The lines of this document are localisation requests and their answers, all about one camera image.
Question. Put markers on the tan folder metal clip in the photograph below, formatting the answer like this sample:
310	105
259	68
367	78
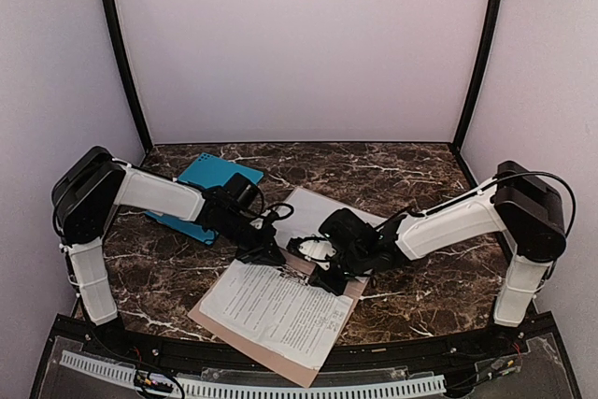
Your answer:
294	275

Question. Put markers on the teal folder with black inside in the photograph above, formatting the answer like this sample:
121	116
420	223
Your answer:
207	171

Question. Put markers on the tan brown folder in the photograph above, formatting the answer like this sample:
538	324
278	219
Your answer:
290	370

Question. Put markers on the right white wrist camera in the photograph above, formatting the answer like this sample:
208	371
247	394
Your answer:
312	248

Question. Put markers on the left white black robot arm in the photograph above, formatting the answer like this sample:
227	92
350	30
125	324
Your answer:
95	192

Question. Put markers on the left black frame post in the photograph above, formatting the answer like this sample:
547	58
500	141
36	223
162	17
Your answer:
126	74

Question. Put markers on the white slotted cable duct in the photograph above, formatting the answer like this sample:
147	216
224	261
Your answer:
124	375

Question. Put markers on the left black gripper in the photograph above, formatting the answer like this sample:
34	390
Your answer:
258	244

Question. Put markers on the printed paper sheet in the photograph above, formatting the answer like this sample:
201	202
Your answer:
298	322
310	211

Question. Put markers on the right black frame post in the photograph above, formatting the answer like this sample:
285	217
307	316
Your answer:
478	73

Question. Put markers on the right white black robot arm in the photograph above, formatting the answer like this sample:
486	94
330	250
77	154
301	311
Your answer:
521	204

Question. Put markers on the black front rail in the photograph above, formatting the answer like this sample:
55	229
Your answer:
454	355

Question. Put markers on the black frame post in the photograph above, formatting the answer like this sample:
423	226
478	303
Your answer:
126	74
478	73

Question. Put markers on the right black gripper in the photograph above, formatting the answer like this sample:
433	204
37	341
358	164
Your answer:
334	266

